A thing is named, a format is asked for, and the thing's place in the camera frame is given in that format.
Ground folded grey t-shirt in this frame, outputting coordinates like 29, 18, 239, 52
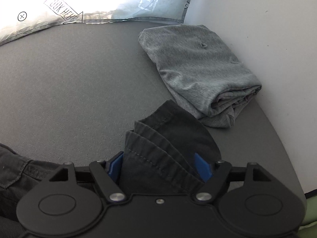
139, 25, 262, 128

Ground black cargo pants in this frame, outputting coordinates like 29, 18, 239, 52
1, 101, 221, 237

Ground translucent printed storage bag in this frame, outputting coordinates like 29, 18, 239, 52
1, 0, 191, 45

